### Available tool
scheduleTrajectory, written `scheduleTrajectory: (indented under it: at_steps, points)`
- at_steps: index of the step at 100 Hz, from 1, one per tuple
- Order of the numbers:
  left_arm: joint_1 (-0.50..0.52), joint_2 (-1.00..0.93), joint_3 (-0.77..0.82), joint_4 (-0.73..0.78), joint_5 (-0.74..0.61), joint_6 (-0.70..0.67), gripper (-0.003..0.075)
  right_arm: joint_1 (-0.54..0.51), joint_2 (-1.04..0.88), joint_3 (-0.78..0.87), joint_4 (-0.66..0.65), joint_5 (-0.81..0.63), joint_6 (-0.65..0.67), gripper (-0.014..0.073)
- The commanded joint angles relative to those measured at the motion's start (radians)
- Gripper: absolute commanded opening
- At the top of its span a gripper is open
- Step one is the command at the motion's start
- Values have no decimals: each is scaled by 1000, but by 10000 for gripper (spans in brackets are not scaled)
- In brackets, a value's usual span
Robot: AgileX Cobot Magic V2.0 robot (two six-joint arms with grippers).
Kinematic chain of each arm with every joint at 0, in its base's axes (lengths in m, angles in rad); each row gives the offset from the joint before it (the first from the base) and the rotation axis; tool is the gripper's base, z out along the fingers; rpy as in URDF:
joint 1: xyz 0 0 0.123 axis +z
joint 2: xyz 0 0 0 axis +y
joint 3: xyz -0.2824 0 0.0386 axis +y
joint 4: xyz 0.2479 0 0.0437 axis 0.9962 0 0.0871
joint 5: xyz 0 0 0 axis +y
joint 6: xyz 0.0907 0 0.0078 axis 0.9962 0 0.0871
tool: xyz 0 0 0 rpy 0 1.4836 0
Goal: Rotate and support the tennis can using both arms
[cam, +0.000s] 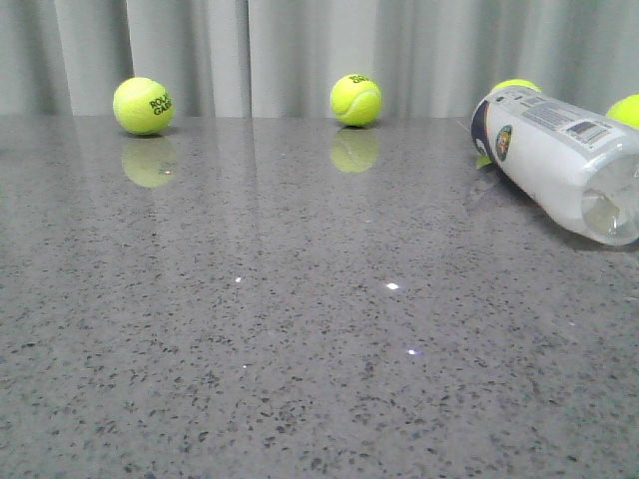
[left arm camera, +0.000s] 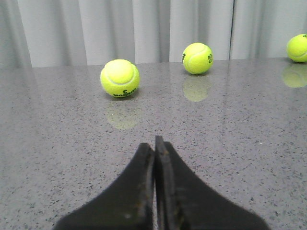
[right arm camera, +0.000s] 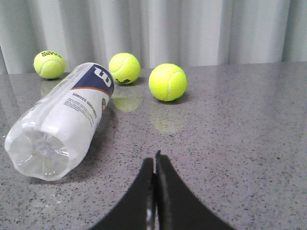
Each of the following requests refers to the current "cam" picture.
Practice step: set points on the white blue tennis ball can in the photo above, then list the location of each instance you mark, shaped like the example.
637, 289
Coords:
579, 166

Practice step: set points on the yellow tennis ball centre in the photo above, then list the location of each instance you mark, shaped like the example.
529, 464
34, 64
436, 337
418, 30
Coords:
355, 100

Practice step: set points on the yellow tennis ball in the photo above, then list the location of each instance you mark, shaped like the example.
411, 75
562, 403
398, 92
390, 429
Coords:
516, 82
143, 106
626, 111
355, 100

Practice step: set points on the yellow tennis ball far left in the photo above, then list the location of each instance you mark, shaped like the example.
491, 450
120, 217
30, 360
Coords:
143, 106

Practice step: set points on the yellow tennis ball far right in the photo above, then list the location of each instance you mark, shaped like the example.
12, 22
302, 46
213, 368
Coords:
626, 111

